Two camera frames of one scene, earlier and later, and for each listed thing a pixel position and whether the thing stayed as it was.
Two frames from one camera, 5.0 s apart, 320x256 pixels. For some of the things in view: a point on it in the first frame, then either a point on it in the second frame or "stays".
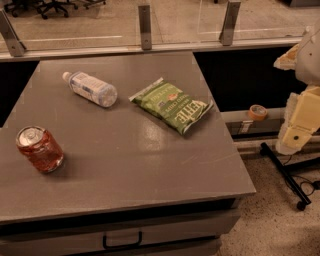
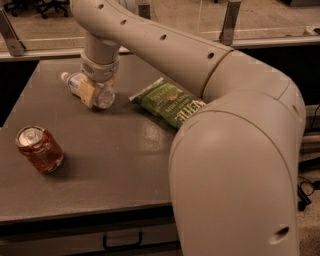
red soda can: (39, 146) stays
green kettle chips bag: (173, 105) stays
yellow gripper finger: (305, 119) -> (87, 93)
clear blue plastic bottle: (91, 87) stays
